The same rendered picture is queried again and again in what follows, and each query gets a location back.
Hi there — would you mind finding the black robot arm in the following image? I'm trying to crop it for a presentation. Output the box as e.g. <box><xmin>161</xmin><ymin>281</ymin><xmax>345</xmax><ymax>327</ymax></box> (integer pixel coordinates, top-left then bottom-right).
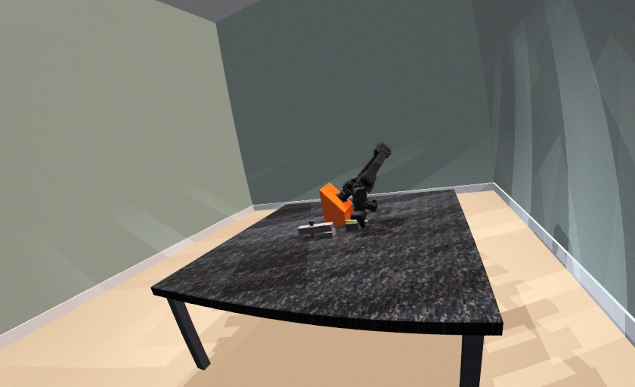
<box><xmin>336</xmin><ymin>141</ymin><xmax>391</xmax><ymax>212</ymax></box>

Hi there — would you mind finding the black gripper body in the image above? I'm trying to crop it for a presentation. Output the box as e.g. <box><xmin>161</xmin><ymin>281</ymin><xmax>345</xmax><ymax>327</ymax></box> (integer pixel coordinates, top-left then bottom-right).
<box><xmin>350</xmin><ymin>199</ymin><xmax>366</xmax><ymax>220</ymax></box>

